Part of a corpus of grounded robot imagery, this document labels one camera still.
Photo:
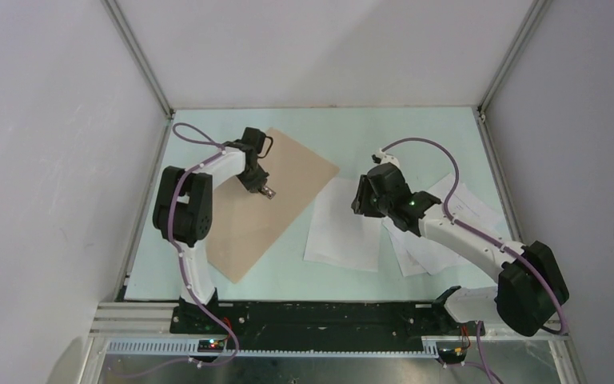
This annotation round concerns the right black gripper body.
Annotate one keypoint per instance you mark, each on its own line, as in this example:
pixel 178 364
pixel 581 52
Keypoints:
pixel 368 203

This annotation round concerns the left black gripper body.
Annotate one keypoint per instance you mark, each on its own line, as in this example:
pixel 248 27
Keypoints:
pixel 252 179

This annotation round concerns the metal folder clip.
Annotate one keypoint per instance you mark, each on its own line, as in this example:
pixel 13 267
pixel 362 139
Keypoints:
pixel 267 192

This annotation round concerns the brown cardboard folder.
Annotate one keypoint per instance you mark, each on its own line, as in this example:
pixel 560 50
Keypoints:
pixel 245 225

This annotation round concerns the white paper sheet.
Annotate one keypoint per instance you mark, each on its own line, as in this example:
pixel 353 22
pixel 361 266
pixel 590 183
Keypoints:
pixel 337 236

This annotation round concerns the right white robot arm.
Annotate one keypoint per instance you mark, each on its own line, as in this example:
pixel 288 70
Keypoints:
pixel 529 287

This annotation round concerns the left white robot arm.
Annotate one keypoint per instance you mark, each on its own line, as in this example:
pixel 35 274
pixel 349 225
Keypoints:
pixel 183 209

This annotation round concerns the printed paper sheet stack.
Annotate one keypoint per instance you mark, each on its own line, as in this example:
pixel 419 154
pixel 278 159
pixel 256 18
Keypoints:
pixel 422 256

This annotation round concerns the left circuit board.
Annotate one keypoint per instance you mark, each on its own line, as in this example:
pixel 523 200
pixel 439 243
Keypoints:
pixel 210 346

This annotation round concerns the circuit board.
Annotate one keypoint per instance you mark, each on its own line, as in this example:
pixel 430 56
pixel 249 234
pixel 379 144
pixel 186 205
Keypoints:
pixel 210 346
pixel 452 356

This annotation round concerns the right circuit board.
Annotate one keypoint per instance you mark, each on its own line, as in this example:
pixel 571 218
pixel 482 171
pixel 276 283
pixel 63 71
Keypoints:
pixel 452 356

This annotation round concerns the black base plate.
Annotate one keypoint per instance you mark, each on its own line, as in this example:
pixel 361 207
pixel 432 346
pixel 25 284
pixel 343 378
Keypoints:
pixel 320 326

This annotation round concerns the aluminium frame rail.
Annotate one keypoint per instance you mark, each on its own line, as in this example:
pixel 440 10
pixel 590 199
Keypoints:
pixel 144 321

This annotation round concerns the left corner aluminium post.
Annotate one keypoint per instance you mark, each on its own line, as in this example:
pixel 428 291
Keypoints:
pixel 133 46

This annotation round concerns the corner aluminium post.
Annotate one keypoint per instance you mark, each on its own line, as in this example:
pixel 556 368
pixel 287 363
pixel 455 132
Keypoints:
pixel 133 46
pixel 522 37

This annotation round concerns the right corner aluminium post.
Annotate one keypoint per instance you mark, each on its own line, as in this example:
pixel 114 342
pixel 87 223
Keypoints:
pixel 522 37

